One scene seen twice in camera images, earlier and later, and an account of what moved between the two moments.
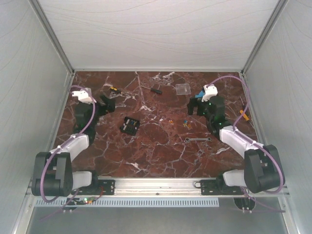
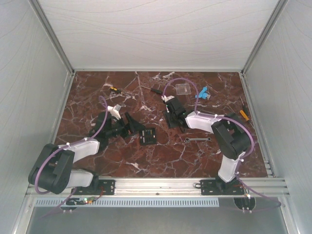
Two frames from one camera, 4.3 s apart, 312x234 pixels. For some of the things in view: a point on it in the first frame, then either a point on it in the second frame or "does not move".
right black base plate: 210,187 does not move
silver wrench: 187,139 does not move
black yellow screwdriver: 115,89 does not move
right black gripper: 195,102 to 171,125
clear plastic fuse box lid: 184,88 does not move
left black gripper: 109,107 to 132,124
